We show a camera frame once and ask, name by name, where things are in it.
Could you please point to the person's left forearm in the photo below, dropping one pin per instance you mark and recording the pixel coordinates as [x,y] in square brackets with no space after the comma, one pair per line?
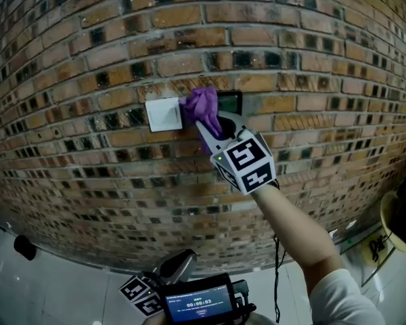
[155,319]

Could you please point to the purple cleaning cloth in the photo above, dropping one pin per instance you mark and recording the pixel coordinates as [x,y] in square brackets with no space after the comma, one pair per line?
[201,105]

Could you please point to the yellow round disc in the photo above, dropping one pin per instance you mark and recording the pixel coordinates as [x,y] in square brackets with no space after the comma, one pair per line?
[367,254]

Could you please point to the black wall display panel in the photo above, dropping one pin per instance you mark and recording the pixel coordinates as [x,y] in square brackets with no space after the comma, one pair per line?
[230,103]

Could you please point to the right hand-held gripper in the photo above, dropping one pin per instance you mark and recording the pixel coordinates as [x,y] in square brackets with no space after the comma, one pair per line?
[248,162]

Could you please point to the person's right forearm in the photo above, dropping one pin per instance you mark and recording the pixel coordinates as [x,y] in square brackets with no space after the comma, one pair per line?
[291,229]

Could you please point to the round yellow stool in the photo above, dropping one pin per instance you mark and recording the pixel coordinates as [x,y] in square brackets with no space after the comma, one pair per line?
[389,222]

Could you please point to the black round object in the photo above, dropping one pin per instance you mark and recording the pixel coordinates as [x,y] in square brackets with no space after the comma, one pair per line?
[24,248]

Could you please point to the white shirt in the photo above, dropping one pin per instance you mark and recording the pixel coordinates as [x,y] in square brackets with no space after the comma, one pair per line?
[345,300]

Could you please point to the white wall switch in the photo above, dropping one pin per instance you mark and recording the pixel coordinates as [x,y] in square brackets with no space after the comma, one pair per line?
[162,115]

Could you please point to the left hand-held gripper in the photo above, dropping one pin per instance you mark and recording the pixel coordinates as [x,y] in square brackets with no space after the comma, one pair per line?
[140,293]

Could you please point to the black monitor mount bracket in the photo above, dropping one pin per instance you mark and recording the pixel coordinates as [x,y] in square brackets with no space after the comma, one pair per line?
[244,296]

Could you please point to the chest-mounted timer screen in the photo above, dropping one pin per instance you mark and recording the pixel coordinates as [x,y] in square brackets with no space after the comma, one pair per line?
[198,301]

